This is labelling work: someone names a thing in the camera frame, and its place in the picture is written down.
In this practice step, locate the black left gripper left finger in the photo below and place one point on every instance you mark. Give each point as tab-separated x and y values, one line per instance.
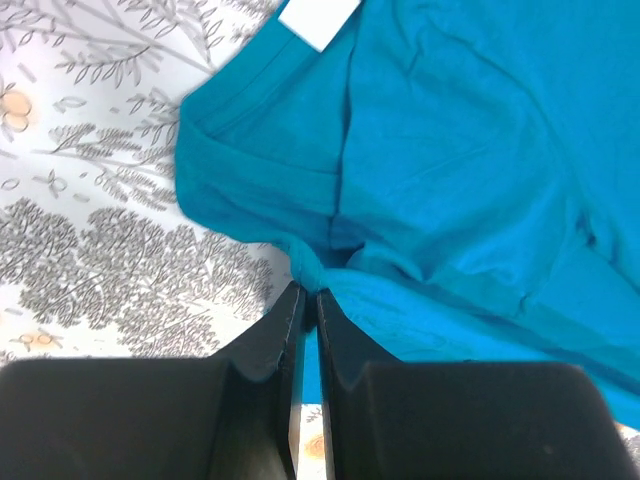
232	415

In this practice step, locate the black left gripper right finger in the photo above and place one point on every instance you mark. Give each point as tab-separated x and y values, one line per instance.
388	419

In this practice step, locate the teal blue t shirt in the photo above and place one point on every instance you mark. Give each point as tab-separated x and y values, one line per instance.
462	175

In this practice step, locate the floral patterned table mat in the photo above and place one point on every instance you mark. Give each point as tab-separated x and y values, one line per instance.
97	258

